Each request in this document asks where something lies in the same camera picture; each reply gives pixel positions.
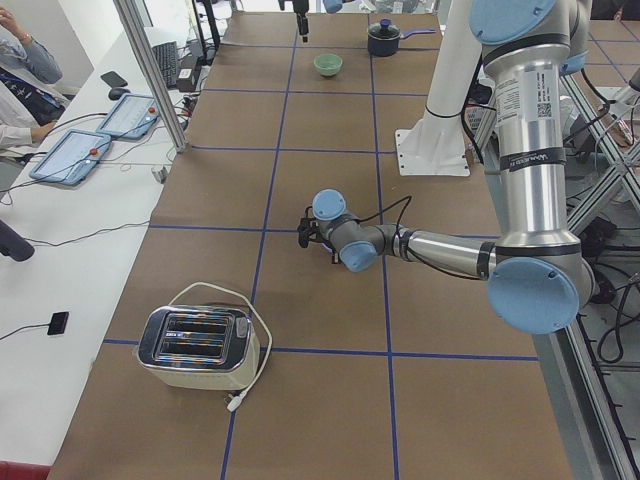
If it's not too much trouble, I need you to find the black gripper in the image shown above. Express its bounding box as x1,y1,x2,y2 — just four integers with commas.
297,209,325,249
279,0,309,42

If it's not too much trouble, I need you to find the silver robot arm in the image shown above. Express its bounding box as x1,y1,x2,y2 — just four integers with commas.
278,0,377,43
298,1,595,335

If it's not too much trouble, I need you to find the green bowl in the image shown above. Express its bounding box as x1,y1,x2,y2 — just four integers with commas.
313,53,343,78

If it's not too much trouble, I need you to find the dark blue saucepan with lid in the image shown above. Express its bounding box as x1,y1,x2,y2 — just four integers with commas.
367,18,437,57

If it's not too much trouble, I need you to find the black keyboard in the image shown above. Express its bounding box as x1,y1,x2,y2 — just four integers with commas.
151,41,179,88

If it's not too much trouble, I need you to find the cream toaster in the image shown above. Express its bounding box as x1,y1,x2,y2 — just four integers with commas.
137,305,260,391

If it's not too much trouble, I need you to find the far blue teach pendant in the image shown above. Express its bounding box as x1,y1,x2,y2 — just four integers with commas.
96,93,159,140

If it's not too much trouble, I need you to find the blue teach pendant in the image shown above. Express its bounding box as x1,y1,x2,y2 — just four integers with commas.
29,129,112,186
96,93,159,140

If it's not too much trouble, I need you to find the black smartphone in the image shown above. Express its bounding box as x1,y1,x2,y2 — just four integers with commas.
100,71,128,88

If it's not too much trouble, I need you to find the near blue teach pendant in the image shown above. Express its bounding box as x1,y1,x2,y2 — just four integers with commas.
29,129,112,186

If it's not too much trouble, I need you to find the small black device on table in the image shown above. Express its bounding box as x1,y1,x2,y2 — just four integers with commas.
47,311,69,336

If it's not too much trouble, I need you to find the seated person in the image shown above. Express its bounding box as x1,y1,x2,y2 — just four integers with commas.
1,7,69,156

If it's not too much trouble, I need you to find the black wrist cable arm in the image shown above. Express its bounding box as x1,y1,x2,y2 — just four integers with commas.
302,195,414,266

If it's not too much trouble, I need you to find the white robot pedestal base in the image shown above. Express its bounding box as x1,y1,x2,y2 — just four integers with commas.
395,0,481,177

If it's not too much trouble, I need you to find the aluminium frame post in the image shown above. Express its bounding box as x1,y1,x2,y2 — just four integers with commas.
113,0,187,153

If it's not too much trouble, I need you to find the white toaster power cable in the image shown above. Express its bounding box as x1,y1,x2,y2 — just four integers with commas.
168,281,274,413

